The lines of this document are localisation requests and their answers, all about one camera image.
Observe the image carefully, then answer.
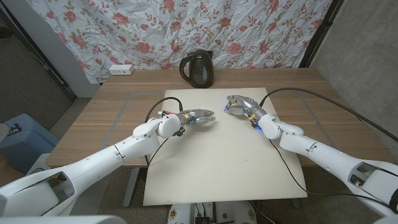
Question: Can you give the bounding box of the cream paper mat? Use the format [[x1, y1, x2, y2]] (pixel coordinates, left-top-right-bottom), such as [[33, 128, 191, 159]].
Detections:
[[142, 87, 308, 207]]

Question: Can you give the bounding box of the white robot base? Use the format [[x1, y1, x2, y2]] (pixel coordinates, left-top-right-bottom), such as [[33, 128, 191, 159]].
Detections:
[[167, 201, 259, 224]]

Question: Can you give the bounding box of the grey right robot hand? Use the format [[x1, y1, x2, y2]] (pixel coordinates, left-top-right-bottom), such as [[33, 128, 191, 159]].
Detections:
[[223, 95, 267, 121]]

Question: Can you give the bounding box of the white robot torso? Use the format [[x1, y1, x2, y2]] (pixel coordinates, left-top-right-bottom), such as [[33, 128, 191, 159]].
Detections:
[[0, 214, 127, 224]]

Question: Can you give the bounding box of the white power strip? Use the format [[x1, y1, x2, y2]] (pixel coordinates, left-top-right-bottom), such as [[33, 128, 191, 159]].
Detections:
[[108, 63, 135, 76]]

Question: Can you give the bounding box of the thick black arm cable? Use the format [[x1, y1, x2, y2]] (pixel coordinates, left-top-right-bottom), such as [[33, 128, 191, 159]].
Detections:
[[259, 87, 398, 144]]

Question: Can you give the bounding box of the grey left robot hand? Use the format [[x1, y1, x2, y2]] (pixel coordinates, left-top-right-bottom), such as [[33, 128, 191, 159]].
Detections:
[[177, 108, 216, 127]]

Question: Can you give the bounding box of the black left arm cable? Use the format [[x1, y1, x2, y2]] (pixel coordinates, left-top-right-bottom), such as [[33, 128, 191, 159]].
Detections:
[[144, 96, 184, 166]]

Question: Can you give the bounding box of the grey metal table leg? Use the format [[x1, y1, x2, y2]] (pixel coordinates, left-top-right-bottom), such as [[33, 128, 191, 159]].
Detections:
[[123, 167, 141, 208]]

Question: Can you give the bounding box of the black electric kettle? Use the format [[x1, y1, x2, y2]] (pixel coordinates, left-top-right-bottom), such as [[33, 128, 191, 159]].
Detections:
[[178, 49, 215, 90]]

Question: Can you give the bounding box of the brown wooden furniture piece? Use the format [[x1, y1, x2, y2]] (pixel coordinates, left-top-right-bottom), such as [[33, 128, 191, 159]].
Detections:
[[0, 151, 35, 188]]

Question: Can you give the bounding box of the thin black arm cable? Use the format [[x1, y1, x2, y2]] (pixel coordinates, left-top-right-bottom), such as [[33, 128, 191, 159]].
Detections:
[[268, 138, 393, 208]]

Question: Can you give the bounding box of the floral backdrop cloth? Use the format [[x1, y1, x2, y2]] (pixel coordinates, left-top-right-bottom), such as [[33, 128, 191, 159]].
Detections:
[[26, 0, 333, 85]]

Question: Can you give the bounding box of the blue plastic bin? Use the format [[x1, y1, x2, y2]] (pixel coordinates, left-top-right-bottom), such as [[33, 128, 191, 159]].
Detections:
[[0, 113, 60, 175]]

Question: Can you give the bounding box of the black backdrop stand pole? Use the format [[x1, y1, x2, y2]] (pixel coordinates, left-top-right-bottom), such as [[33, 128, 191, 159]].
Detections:
[[300, 0, 345, 68], [0, 7, 77, 102]]

